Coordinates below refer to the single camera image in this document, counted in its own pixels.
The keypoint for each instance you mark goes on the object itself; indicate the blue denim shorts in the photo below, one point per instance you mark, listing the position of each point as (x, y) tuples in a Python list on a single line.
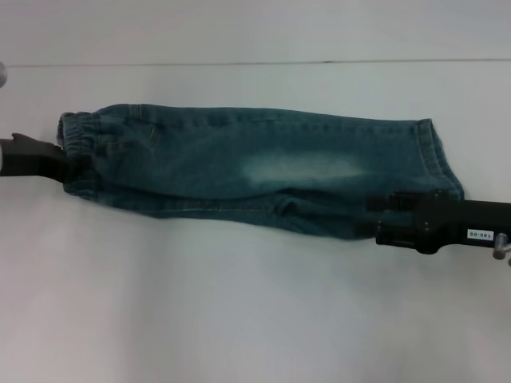
[(247, 167)]

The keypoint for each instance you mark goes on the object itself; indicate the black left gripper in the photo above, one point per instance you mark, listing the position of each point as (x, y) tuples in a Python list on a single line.
[(32, 157)]

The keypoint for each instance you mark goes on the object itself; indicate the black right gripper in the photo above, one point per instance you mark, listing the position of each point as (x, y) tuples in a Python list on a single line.
[(459, 223)]

